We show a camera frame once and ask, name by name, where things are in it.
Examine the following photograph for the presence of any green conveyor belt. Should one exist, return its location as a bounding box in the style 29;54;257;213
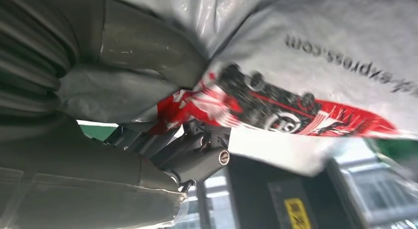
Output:
77;124;119;142

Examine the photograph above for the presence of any black scanner column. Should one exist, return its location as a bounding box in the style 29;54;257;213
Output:
225;156;356;229

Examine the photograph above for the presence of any yellow and black column label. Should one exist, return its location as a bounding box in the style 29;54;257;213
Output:
283;197;313;229

